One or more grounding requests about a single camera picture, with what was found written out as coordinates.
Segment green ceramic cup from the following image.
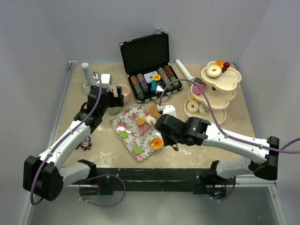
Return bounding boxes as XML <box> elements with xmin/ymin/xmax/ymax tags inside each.
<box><xmin>106</xmin><ymin>107</ymin><xmax>122</xmax><ymax>115</ymax></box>

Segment chocolate drizzled white donut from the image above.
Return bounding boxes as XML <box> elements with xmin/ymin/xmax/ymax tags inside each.
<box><xmin>199</xmin><ymin>104</ymin><xmax>210</xmax><ymax>115</ymax></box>

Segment white glazed donut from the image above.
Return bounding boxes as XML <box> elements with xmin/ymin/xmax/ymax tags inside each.
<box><xmin>206</xmin><ymin>65</ymin><xmax>222</xmax><ymax>78</ymax></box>
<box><xmin>186</xmin><ymin>100</ymin><xmax>199</xmax><ymax>113</ymax></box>

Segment pink wafer sweet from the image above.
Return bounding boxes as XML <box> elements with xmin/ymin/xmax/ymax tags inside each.
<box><xmin>192</xmin><ymin>84</ymin><xmax>206</xmax><ymax>95</ymax></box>

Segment chocolate layered cake slice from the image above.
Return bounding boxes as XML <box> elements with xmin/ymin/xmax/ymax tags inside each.
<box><xmin>194</xmin><ymin>77</ymin><xmax>206</xmax><ymax>86</ymax></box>

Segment cream three-tier cake stand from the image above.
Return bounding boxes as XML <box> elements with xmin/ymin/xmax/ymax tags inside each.
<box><xmin>184</xmin><ymin>61</ymin><xmax>241</xmax><ymax>124</ymax></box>

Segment orange glazed donut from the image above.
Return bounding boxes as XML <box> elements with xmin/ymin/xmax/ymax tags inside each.
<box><xmin>215</xmin><ymin>60</ymin><xmax>225</xmax><ymax>68</ymax></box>

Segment metal tongs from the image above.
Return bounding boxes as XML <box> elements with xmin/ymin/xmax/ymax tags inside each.
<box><xmin>145</xmin><ymin>115</ymin><xmax>179</xmax><ymax>151</ymax></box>

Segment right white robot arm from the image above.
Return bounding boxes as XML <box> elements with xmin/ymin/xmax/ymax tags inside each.
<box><xmin>155</xmin><ymin>114</ymin><xmax>279</xmax><ymax>184</ymax></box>

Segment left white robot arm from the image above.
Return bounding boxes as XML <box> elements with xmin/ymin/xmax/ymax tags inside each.
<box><xmin>23</xmin><ymin>86</ymin><xmax>124</xmax><ymax>205</ymax></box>

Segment pink ceramic cup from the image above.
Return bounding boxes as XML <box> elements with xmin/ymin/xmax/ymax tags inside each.
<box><xmin>119</xmin><ymin>84</ymin><xmax>131</xmax><ymax>105</ymax></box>

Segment white clamp device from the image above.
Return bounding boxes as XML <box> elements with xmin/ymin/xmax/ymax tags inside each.
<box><xmin>81</xmin><ymin>63</ymin><xmax>97</xmax><ymax>95</ymax></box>

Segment woven rattan coaster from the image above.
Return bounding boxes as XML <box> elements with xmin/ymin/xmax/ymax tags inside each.
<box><xmin>149</xmin><ymin>105</ymin><xmax>162</xmax><ymax>119</ymax></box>

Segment orange round biscuit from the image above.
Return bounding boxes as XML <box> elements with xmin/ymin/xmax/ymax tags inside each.
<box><xmin>136</xmin><ymin>118</ymin><xmax>145</xmax><ymax>126</ymax></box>

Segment green macaron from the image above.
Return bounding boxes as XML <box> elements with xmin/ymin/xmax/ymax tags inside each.
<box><xmin>119</xmin><ymin>130</ymin><xmax>128</xmax><ymax>138</ymax></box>
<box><xmin>133</xmin><ymin>146</ymin><xmax>143</xmax><ymax>154</ymax></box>

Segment floral serving tray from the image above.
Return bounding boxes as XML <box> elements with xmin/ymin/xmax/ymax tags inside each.
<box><xmin>110</xmin><ymin>104</ymin><xmax>158</xmax><ymax>162</ymax></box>

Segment black poker chip case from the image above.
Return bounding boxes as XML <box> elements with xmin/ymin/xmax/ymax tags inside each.
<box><xmin>120</xmin><ymin>31</ymin><xmax>178</xmax><ymax>103</ymax></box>

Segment owl figurine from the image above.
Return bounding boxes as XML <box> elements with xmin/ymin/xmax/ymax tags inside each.
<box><xmin>77</xmin><ymin>136</ymin><xmax>92</xmax><ymax>150</ymax></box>

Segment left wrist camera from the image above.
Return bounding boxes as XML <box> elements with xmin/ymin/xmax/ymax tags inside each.
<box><xmin>94</xmin><ymin>72</ymin><xmax>112</xmax><ymax>91</ymax></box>

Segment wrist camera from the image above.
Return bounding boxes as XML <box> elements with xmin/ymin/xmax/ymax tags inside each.
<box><xmin>157</xmin><ymin>105</ymin><xmax>177</xmax><ymax>118</ymax></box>
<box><xmin>94</xmin><ymin>72</ymin><xmax>112</xmax><ymax>91</ymax></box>

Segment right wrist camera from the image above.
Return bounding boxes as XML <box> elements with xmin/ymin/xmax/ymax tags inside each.
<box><xmin>157</xmin><ymin>105</ymin><xmax>177</xmax><ymax>118</ymax></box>

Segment black base frame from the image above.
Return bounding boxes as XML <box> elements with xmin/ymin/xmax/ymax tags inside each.
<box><xmin>76</xmin><ymin>168</ymin><xmax>234</xmax><ymax>195</ymax></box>

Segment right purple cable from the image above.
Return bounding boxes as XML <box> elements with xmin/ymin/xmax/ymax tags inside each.
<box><xmin>158</xmin><ymin>79</ymin><xmax>300</xmax><ymax>202</ymax></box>

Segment purple cable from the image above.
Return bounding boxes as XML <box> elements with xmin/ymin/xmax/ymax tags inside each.
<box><xmin>158</xmin><ymin>79</ymin><xmax>300</xmax><ymax>202</ymax></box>
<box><xmin>30</xmin><ymin>71</ymin><xmax>103</xmax><ymax>206</ymax></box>

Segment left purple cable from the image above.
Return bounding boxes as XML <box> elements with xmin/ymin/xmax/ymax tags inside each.
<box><xmin>30</xmin><ymin>71</ymin><xmax>103</xmax><ymax>206</ymax></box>

